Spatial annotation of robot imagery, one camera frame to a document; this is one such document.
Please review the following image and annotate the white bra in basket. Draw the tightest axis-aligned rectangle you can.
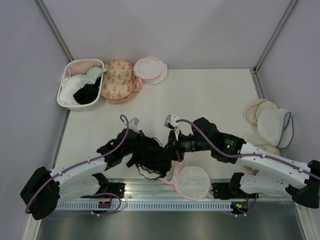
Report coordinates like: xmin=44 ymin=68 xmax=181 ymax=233
xmin=58 ymin=75 xmax=83 ymax=106

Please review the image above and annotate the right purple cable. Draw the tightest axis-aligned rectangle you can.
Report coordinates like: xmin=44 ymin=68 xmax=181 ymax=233
xmin=174 ymin=118 xmax=320 ymax=218

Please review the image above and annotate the white round bag pink trim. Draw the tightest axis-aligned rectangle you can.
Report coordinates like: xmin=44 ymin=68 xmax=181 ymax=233
xmin=133 ymin=56 xmax=168 ymax=85

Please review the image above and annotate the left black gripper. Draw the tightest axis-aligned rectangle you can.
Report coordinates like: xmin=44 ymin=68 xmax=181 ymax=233
xmin=122 ymin=130 xmax=157 ymax=157

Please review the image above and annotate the black lace bra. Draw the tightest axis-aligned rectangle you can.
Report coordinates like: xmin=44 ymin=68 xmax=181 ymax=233
xmin=126 ymin=133 xmax=172 ymax=181

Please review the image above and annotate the white bag blue trim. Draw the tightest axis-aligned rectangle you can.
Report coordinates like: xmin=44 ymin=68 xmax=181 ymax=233
xmin=257 ymin=108 xmax=295 ymax=149

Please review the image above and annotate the black bra in basket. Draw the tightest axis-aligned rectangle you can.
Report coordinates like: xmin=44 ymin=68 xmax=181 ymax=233
xmin=73 ymin=77 xmax=101 ymax=105

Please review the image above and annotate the purple cable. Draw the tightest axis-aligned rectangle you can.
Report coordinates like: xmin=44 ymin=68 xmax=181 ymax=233
xmin=24 ymin=114 xmax=131 ymax=221
xmin=174 ymin=118 xmax=320 ymax=218

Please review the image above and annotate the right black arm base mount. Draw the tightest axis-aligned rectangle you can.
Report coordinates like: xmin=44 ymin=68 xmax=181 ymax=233
xmin=210 ymin=172 xmax=248 ymax=200

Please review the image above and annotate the right aluminium frame post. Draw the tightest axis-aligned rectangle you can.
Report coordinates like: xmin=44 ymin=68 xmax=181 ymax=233
xmin=252 ymin=0 xmax=300 ymax=75

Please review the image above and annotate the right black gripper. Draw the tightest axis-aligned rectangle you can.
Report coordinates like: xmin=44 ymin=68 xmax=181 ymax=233
xmin=158 ymin=128 xmax=212 ymax=162

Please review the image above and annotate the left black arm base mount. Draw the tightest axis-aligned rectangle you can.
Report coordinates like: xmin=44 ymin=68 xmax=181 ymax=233
xmin=81 ymin=173 xmax=126 ymax=199

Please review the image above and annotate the round mesh bag pink trim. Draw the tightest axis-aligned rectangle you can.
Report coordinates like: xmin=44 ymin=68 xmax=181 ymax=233
xmin=160 ymin=161 xmax=211 ymax=201

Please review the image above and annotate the pale pink bra in basket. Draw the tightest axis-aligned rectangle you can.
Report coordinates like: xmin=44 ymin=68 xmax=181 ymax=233
xmin=68 ymin=60 xmax=102 ymax=75

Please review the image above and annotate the aluminium mounting rail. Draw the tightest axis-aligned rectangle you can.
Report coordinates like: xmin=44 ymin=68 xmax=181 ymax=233
xmin=57 ymin=177 xmax=296 ymax=201

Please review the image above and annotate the mint green bra in basket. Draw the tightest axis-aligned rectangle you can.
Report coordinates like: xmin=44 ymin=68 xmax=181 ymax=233
xmin=78 ymin=67 xmax=107 ymax=85

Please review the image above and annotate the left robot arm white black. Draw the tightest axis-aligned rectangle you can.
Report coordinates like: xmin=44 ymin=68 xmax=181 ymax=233
xmin=20 ymin=129 xmax=138 ymax=220

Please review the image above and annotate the white plastic laundry basket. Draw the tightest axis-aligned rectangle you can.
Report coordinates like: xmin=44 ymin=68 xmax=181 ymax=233
xmin=56 ymin=58 xmax=104 ymax=111

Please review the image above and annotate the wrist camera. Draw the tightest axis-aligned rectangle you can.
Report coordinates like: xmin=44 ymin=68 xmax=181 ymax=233
xmin=128 ymin=117 xmax=140 ymax=133
xmin=164 ymin=114 xmax=181 ymax=140

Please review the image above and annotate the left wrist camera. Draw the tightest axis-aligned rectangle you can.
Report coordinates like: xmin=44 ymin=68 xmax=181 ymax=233
xmin=128 ymin=117 xmax=140 ymax=133

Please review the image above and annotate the aluminium frame post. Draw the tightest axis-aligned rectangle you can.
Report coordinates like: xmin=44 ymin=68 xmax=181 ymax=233
xmin=34 ymin=0 xmax=74 ymax=62
xmin=252 ymin=0 xmax=300 ymax=75

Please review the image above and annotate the floral peach laundry bag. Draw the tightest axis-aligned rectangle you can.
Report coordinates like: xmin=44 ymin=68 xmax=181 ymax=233
xmin=101 ymin=59 xmax=143 ymax=104

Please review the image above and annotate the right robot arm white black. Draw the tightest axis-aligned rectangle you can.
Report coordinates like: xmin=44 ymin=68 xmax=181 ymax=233
xmin=158 ymin=114 xmax=320 ymax=209

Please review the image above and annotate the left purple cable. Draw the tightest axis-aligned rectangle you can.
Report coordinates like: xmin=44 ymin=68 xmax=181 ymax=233
xmin=24 ymin=114 xmax=131 ymax=221

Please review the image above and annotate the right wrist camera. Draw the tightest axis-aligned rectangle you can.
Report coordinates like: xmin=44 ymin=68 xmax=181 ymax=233
xmin=164 ymin=114 xmax=181 ymax=140

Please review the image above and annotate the left aluminium frame post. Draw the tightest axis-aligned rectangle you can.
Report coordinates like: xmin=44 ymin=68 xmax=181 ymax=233
xmin=34 ymin=0 xmax=74 ymax=62

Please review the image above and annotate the white slotted cable duct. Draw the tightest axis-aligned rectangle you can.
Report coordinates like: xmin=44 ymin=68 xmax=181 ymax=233
xmin=56 ymin=200 xmax=232 ymax=212

